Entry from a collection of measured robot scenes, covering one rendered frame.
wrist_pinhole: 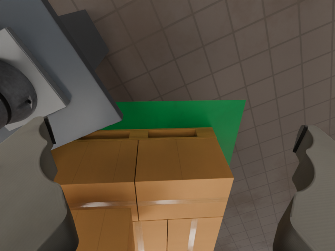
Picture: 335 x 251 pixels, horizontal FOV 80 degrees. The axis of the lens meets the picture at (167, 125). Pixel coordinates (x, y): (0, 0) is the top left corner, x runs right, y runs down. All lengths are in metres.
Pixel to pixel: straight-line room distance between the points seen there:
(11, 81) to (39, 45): 0.12
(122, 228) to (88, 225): 0.16
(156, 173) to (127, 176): 0.17
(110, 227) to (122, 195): 0.30
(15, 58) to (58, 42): 0.12
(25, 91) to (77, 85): 0.13
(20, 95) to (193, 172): 0.97
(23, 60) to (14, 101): 0.11
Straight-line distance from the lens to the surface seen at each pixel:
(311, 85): 1.88
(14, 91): 0.68
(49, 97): 0.71
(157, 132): 1.64
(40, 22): 0.68
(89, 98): 0.70
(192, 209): 1.48
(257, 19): 1.51
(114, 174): 1.30
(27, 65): 0.69
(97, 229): 1.10
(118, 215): 1.12
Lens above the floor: 1.35
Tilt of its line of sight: 56 degrees down
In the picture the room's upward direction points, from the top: 173 degrees clockwise
